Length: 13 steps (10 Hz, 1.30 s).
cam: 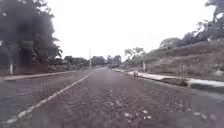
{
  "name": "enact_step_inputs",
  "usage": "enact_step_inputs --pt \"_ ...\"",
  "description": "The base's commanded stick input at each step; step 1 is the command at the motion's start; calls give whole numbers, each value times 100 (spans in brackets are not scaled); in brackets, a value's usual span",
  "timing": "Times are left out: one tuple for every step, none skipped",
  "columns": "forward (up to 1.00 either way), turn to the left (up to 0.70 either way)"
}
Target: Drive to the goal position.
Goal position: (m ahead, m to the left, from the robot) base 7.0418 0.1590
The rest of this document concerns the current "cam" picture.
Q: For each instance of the row of distant trees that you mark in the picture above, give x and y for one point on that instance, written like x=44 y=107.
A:
x=96 y=61

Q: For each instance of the grey brick paved road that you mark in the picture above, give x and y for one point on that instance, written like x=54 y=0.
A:
x=113 y=96

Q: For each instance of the white painted line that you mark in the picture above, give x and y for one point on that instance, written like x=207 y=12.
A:
x=43 y=101

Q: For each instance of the overgrown earth slope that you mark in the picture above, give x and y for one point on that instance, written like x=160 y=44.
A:
x=196 y=60

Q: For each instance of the palm tree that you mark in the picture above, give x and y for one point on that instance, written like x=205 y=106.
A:
x=134 y=52

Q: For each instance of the trees above slope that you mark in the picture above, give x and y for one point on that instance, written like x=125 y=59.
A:
x=206 y=31

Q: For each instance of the pale pole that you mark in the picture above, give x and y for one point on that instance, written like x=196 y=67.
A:
x=143 y=64
x=90 y=60

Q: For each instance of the pale concrete pavement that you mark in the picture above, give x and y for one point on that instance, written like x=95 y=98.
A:
x=30 y=76
x=203 y=82

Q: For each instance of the row of tall trees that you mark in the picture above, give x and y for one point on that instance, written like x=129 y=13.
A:
x=30 y=36

